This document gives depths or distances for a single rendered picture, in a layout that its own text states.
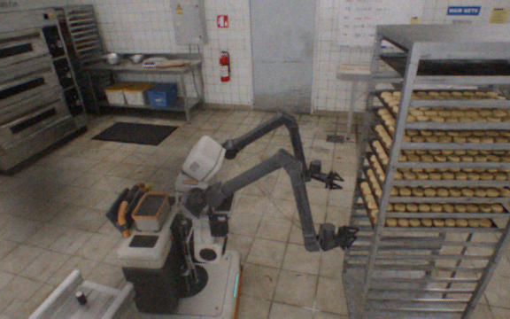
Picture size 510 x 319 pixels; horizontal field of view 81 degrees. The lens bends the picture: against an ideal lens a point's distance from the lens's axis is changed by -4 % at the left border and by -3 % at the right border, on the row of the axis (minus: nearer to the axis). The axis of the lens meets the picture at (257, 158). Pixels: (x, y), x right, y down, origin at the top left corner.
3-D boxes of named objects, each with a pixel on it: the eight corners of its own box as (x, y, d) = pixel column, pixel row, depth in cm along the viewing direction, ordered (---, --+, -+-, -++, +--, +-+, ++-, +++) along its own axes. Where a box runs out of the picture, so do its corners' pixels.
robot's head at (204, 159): (179, 170, 151) (196, 151, 145) (189, 150, 170) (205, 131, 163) (202, 187, 155) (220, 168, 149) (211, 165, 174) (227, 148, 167)
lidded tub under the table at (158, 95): (147, 105, 525) (144, 91, 512) (160, 97, 565) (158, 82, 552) (167, 107, 517) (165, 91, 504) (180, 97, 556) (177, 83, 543)
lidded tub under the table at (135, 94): (125, 105, 537) (121, 89, 524) (140, 96, 576) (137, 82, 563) (143, 105, 528) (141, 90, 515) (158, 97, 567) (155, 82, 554)
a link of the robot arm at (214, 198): (288, 140, 132) (286, 149, 123) (305, 166, 135) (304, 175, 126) (208, 186, 148) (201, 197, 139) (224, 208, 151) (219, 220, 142)
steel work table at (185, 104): (96, 117, 553) (79, 62, 504) (119, 104, 613) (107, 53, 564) (190, 125, 507) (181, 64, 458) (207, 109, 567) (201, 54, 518)
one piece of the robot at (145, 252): (138, 324, 192) (99, 225, 150) (166, 259, 239) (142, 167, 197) (190, 328, 189) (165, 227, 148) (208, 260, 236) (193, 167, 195)
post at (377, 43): (341, 276, 226) (377, 25, 141) (340, 272, 228) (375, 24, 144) (345, 276, 226) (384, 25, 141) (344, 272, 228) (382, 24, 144)
